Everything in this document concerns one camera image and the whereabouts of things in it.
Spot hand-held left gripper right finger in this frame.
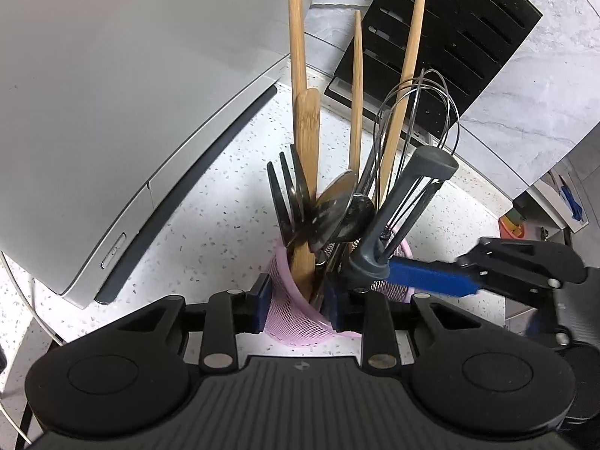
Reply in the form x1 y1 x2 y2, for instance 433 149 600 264
325 272 493 370

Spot black slotted knife block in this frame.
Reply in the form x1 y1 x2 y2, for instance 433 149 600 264
323 0 545 144

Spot orange green small container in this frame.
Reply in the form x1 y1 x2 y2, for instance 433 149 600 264
499 206 527 240

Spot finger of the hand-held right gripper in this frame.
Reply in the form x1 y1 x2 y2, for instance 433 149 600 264
388 238 588 299
524 288 571 348

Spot blue pens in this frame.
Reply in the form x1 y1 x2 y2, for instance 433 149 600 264
558 183 587 223

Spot metal wire whisk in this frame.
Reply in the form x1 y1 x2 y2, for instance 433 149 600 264
358 68 461 245

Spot black fork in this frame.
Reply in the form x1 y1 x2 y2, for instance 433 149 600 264
267 144 316 249

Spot grey peeler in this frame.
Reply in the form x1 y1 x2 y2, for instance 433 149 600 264
342 145 460 291

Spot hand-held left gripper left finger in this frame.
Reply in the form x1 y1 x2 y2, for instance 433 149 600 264
98 273 273 370

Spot wooden spatula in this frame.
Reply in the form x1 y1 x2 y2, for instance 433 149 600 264
291 89 323 301

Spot white cable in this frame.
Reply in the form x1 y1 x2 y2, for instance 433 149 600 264
0 249 64 345

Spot pink mesh utensil holder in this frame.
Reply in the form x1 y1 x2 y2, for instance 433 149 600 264
262 239 416 348

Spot white countertop appliance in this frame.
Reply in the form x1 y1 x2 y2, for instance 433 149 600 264
0 0 338 310

